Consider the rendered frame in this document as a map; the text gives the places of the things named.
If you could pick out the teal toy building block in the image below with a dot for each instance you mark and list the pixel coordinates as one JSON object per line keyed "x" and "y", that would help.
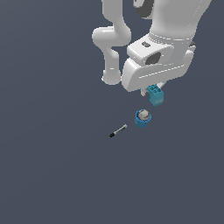
{"x": 155, "y": 95}

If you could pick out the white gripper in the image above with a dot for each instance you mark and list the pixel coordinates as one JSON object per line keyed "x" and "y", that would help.
{"x": 151, "y": 74}

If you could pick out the blue cup with white ball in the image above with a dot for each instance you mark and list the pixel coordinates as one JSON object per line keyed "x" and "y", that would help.
{"x": 143, "y": 118}

